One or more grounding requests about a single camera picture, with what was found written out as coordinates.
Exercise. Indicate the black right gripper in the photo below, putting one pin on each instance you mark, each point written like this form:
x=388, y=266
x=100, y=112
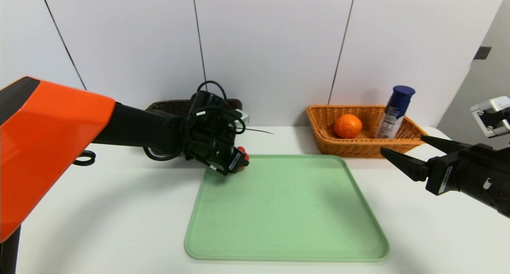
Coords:
x=442, y=175

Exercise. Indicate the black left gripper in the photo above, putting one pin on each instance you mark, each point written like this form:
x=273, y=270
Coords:
x=232, y=163

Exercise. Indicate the blue and white bottle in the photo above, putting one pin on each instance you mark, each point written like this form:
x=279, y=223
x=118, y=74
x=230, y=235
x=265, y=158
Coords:
x=395, y=110

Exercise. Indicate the orange fruit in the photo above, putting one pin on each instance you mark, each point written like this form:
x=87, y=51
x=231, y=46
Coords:
x=348, y=126

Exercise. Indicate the orange wicker basket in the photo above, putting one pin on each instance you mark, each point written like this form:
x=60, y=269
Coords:
x=358, y=148

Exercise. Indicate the dark brown wicker basket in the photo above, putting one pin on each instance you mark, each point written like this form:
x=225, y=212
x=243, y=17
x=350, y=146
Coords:
x=171, y=105

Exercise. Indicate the light green plastic tray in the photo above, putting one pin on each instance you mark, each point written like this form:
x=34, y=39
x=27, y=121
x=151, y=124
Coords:
x=310, y=222

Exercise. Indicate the orange robot body panel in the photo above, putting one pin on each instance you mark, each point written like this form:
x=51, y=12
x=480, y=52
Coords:
x=40, y=146

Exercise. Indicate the black robot torso column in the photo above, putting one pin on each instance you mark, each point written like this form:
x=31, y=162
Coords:
x=8, y=254

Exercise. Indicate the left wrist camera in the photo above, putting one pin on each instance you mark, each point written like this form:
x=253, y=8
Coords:
x=243, y=118

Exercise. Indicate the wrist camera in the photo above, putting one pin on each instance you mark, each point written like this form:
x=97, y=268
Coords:
x=243, y=118
x=492, y=116

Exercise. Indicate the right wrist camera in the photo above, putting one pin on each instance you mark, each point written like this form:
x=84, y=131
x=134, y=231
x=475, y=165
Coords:
x=492, y=116

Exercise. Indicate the dark wall fixture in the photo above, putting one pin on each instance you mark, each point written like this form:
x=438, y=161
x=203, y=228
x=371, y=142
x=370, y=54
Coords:
x=482, y=53

